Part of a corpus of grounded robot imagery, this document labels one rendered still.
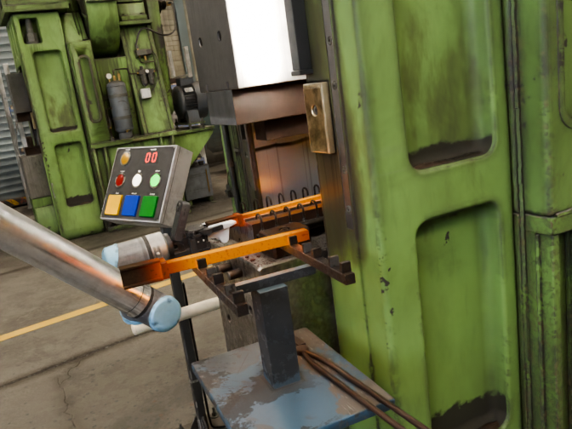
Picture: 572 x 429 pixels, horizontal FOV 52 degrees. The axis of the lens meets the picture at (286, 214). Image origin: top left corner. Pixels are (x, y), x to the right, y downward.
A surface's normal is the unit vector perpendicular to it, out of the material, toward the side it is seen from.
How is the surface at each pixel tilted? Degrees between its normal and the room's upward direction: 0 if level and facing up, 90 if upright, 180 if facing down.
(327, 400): 0
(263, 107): 90
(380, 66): 89
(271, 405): 0
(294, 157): 90
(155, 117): 79
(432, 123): 89
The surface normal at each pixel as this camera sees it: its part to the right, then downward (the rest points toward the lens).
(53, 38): 0.47, 0.13
